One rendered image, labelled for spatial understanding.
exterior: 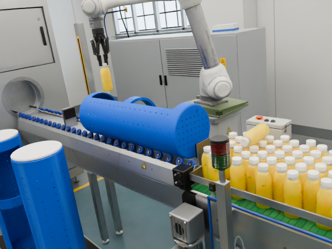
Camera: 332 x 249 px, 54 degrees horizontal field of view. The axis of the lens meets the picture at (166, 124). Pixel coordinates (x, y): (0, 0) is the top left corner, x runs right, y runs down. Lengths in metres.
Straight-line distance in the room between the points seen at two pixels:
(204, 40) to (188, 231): 1.11
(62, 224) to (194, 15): 1.42
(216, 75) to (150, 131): 0.59
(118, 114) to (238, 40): 1.70
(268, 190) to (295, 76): 3.17
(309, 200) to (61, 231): 1.37
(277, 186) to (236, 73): 2.06
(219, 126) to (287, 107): 2.42
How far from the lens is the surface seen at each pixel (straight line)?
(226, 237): 1.25
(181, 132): 1.60
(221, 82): 1.99
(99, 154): 2.20
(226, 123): 2.28
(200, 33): 2.01
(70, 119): 2.69
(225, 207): 1.18
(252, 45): 3.44
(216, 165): 1.10
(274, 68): 4.51
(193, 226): 1.44
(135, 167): 1.92
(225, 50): 3.30
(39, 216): 2.02
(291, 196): 1.28
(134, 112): 1.80
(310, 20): 4.25
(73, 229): 2.11
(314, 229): 1.30
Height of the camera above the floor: 1.65
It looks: 18 degrees down
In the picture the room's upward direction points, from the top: 7 degrees counter-clockwise
